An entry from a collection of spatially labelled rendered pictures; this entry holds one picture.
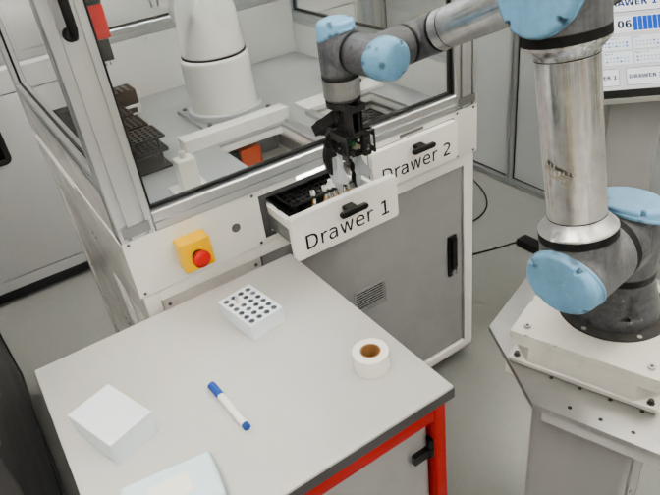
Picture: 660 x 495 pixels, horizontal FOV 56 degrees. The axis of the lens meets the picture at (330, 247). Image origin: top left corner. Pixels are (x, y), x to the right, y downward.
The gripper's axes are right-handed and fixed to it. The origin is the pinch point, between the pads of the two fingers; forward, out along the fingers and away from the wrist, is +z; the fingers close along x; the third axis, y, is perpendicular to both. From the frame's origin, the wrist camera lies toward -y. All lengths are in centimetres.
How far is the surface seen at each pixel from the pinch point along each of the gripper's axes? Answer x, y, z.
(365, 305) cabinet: 13, -19, 53
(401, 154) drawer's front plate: 26.2, -14.1, 7.1
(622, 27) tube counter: 85, 5, -14
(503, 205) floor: 139, -81, 97
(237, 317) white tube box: -33.1, 4.3, 17.0
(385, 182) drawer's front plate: 11.2, -1.2, 4.5
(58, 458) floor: -82, -69, 97
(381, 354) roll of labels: -17.3, 32.8, 16.5
